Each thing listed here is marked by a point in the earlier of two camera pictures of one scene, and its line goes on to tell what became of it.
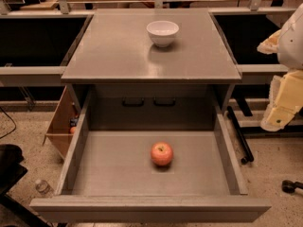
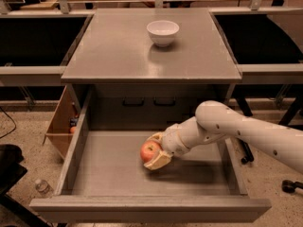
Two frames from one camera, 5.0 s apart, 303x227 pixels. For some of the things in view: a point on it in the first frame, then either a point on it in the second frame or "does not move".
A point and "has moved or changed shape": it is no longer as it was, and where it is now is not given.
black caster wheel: (289, 186) does not move
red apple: (161, 153) has moved or changed shape
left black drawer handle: (133, 104) does not move
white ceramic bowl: (163, 32) does not move
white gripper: (292, 44) → (170, 140)
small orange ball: (72, 130) does not move
